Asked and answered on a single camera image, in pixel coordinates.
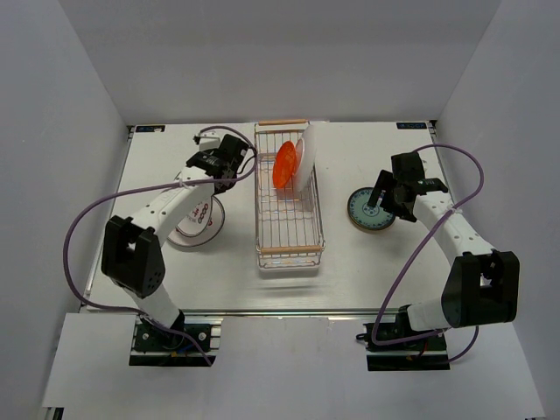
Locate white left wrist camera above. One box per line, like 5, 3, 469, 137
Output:
193, 131, 221, 151

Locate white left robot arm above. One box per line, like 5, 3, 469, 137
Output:
101, 126, 255, 349

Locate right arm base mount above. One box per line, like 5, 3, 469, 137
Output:
355, 313, 450, 372

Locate left table corner label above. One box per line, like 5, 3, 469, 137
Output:
135, 125, 165, 133

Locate white drip tray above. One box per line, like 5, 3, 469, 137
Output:
257, 253, 321, 278

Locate orange plastic plate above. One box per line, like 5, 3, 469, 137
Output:
272, 142, 298, 189

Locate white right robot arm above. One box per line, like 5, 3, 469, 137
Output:
369, 150, 521, 349

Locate plain white plate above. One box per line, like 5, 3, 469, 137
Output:
293, 124, 317, 192

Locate right table corner label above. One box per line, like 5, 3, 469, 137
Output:
396, 122, 428, 130

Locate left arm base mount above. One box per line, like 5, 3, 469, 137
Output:
129, 318, 221, 368

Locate table corner label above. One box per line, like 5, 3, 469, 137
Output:
135, 125, 165, 133
396, 122, 428, 130

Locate metal wire dish rack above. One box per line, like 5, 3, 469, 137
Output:
255, 120, 325, 260

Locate white plate red characters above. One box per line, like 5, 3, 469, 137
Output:
167, 197, 225, 249

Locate teal blue patterned plate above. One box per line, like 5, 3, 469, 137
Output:
346, 187, 396, 232

